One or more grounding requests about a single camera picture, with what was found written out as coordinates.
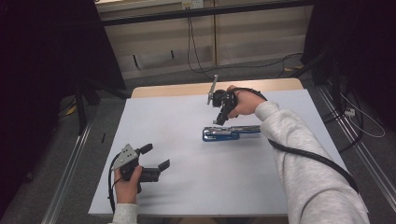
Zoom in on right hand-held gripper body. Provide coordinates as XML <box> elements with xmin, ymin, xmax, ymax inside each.
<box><xmin>206</xmin><ymin>74</ymin><xmax>239</xmax><ymax>119</ymax></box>

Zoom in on metal floor rail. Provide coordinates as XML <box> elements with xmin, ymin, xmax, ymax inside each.
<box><xmin>317</xmin><ymin>85</ymin><xmax>396</xmax><ymax>214</ymax></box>
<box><xmin>40</xmin><ymin>122</ymin><xmax>93</xmax><ymax>224</ymax></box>

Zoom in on black floor cables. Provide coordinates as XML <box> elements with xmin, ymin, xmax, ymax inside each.
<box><xmin>321</xmin><ymin>90</ymin><xmax>366</xmax><ymax>154</ymax></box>

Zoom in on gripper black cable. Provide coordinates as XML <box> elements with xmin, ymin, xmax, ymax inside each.
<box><xmin>106</xmin><ymin>152</ymin><xmax>123</xmax><ymax>215</ymax></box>
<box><xmin>233</xmin><ymin>87</ymin><xmax>360</xmax><ymax>194</ymax></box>

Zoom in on person's left hand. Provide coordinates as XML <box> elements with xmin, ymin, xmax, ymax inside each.
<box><xmin>114</xmin><ymin>165</ymin><xmax>144</xmax><ymax>205</ymax></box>

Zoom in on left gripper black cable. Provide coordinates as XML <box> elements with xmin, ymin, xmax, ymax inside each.
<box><xmin>106</xmin><ymin>152</ymin><xmax>123</xmax><ymax>215</ymax></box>

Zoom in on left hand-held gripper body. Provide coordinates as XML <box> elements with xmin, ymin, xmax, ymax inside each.
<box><xmin>110</xmin><ymin>143</ymin><xmax>162</xmax><ymax>194</ymax></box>

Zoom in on white cable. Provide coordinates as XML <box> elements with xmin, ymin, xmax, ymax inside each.
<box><xmin>339</xmin><ymin>92</ymin><xmax>387</xmax><ymax>139</ymax></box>

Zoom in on black curtain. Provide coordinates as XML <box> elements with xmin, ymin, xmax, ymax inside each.
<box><xmin>300</xmin><ymin>0</ymin><xmax>396</xmax><ymax>129</ymax></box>
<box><xmin>0</xmin><ymin>0</ymin><xmax>127</xmax><ymax>216</ymax></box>

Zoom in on white table sheet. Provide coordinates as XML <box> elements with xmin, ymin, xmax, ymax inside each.
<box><xmin>88</xmin><ymin>89</ymin><xmax>349</xmax><ymax>217</ymax></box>

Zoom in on black metal stand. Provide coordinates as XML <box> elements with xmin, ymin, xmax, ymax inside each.
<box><xmin>73</xmin><ymin>78</ymin><xmax>106</xmax><ymax>135</ymax></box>

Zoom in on white wall outlet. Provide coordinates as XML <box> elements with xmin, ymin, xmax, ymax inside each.
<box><xmin>181</xmin><ymin>0</ymin><xmax>205</xmax><ymax>10</ymax></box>

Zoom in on black hanging wall cables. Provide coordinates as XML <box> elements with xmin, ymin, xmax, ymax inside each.
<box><xmin>186</xmin><ymin>16</ymin><xmax>304</xmax><ymax>80</ymax></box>

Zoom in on black horizontal bar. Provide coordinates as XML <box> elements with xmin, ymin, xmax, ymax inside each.
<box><xmin>98</xmin><ymin>0</ymin><xmax>316</xmax><ymax>28</ymax></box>

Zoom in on person's right hand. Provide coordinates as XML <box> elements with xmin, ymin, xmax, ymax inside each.
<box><xmin>226</xmin><ymin>85</ymin><xmax>266</xmax><ymax>119</ymax></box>

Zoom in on blue stapler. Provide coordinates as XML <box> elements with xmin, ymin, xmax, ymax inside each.
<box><xmin>202</xmin><ymin>124</ymin><xmax>262</xmax><ymax>143</ymax></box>

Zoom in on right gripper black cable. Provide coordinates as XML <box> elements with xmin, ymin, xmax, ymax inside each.
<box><xmin>233</xmin><ymin>87</ymin><xmax>360</xmax><ymax>194</ymax></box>

